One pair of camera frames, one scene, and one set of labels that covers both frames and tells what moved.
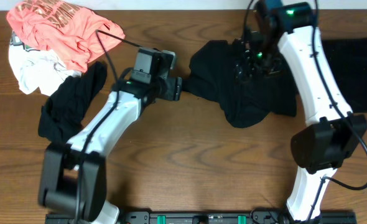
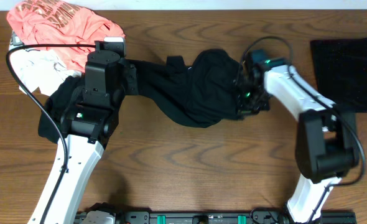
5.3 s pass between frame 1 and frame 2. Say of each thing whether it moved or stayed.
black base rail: stayed
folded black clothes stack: stayed
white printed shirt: stayed
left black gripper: moved
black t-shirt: moved
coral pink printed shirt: stayed
